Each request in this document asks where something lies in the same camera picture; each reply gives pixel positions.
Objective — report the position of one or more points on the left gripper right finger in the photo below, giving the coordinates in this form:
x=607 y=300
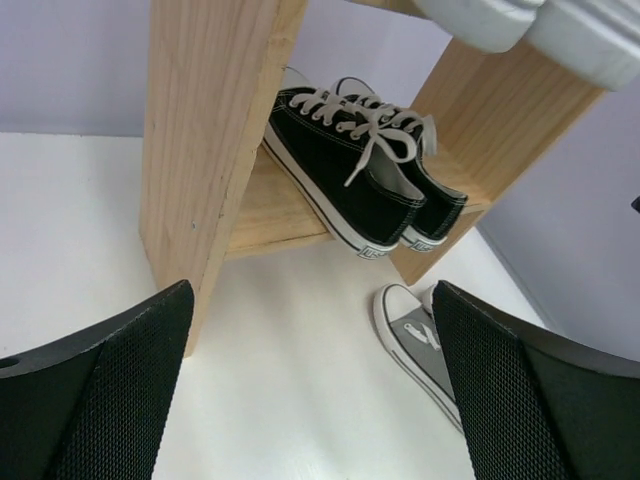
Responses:
x=535 y=404

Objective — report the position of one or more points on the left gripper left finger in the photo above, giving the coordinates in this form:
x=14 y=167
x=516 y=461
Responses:
x=94 y=404

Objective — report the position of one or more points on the black canvas sneaker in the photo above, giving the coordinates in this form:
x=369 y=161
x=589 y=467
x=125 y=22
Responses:
x=443 y=205
x=346 y=161

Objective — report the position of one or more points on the wooden two-tier shoe shelf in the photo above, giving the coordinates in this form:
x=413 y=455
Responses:
x=214 y=68

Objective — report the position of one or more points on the white sneaker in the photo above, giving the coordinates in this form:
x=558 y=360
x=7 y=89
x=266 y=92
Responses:
x=597 y=40
x=493 y=26

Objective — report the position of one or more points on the left grey canvas sneaker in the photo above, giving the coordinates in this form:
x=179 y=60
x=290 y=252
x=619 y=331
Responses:
x=410 y=336

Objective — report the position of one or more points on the grey canvas sneaker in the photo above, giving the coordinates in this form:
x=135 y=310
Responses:
x=427 y=299
x=410 y=336

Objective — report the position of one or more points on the right grey canvas sneaker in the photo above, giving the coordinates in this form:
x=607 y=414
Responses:
x=427 y=299

